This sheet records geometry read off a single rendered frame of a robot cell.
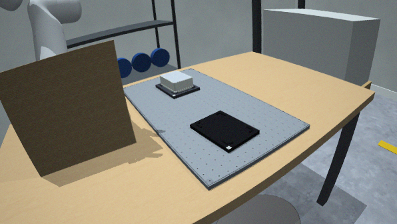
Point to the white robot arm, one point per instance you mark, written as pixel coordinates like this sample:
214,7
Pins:
47,17

